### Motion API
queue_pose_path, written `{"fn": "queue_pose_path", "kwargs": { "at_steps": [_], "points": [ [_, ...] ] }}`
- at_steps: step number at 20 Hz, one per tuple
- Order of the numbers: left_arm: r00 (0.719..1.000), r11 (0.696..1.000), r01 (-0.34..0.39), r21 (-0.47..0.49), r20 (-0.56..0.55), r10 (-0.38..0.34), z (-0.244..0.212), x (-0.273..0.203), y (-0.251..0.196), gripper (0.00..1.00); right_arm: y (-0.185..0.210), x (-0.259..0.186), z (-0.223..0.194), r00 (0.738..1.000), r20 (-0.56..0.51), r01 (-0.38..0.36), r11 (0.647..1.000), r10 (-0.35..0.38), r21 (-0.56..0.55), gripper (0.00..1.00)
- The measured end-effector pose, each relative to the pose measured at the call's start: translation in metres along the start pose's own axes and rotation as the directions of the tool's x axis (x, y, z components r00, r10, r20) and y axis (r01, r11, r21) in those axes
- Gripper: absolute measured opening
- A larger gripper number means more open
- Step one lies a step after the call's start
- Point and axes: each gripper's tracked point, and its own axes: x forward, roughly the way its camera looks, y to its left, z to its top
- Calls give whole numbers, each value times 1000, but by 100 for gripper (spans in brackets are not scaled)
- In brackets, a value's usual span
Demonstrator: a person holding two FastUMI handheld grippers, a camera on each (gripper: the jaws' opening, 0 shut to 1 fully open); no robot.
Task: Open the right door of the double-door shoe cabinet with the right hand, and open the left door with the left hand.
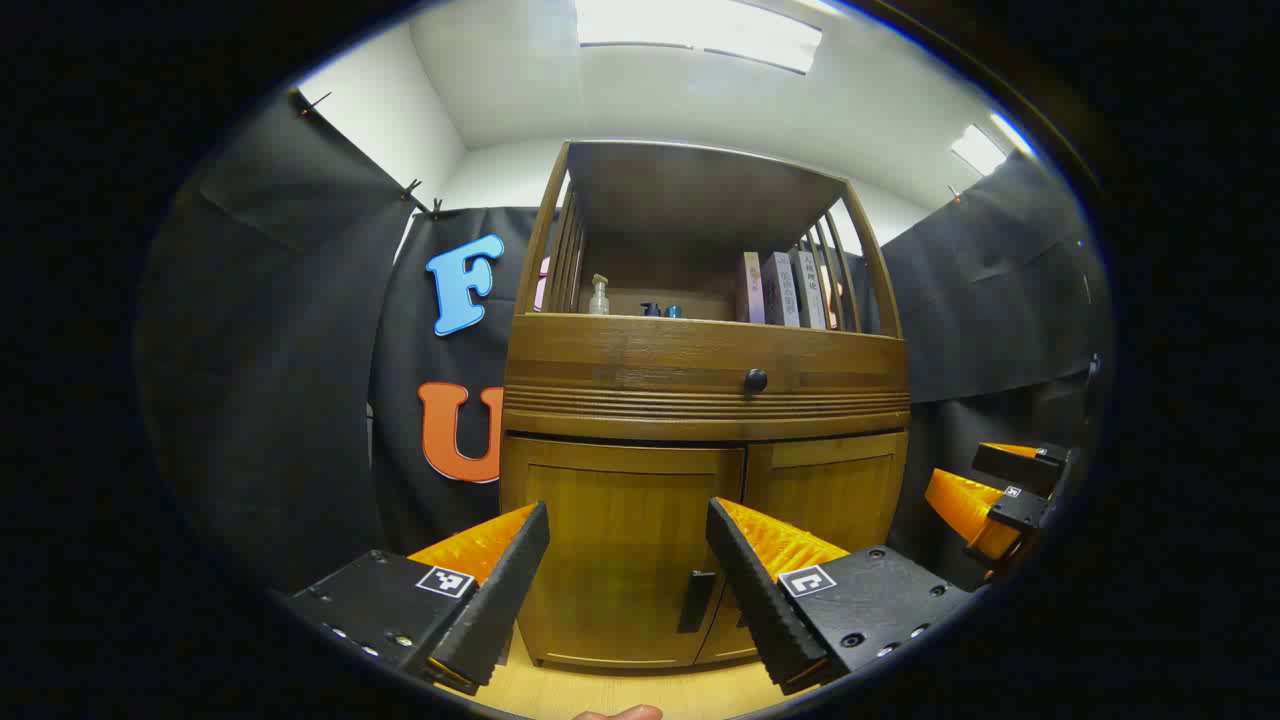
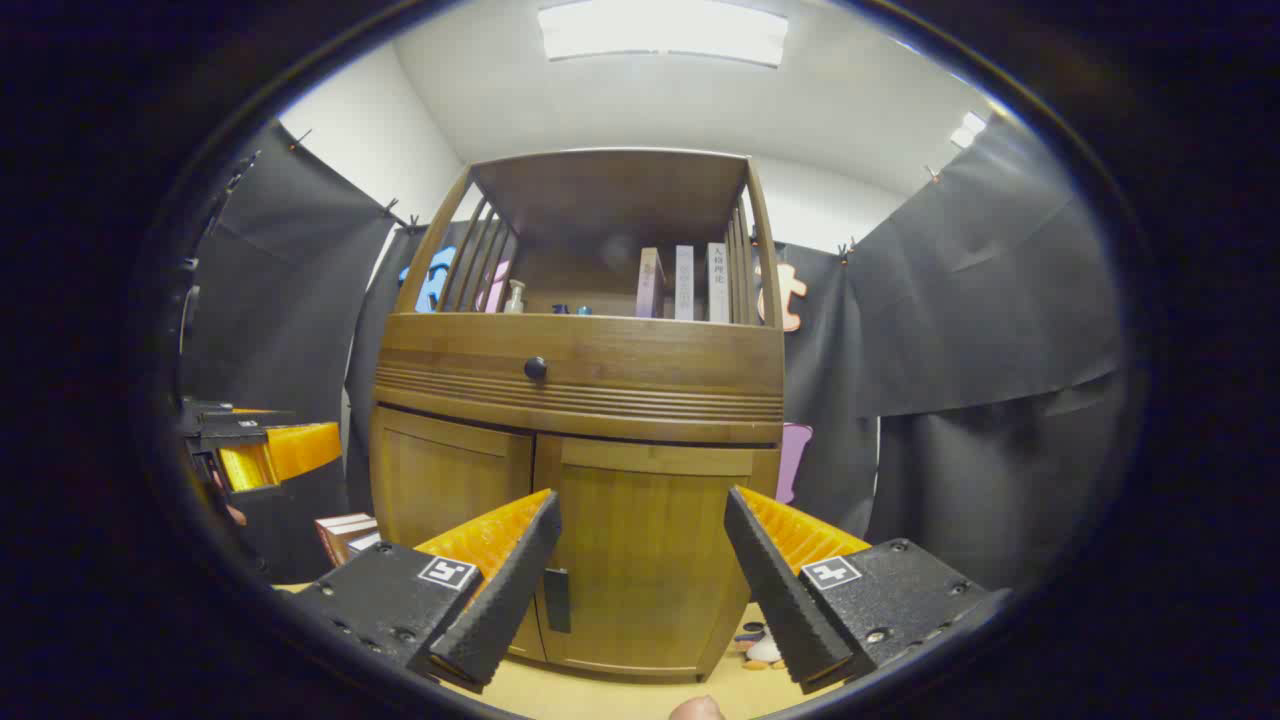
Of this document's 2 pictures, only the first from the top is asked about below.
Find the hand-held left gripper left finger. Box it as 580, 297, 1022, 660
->
285, 500, 551, 698

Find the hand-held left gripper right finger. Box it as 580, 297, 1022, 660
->
705, 497, 973, 696

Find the black door handle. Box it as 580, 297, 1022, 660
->
678, 570, 718, 634

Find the wooden cabinet door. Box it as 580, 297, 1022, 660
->
695, 430, 909, 664
500, 435, 746, 669

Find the wooden double-door shoe cabinet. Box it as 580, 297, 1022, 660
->
497, 140, 913, 671

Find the black backdrop cloth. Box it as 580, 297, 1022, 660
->
135, 88, 546, 591
845, 150, 1116, 591

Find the white-spined book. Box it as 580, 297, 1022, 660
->
795, 248, 830, 331

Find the grey book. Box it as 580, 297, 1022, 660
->
763, 252, 802, 328

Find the pink book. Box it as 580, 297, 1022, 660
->
740, 251, 767, 324

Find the small ceiling light panel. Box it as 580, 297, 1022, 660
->
950, 112, 1036, 177

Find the large ceiling light panel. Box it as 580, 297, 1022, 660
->
575, 0, 823, 76

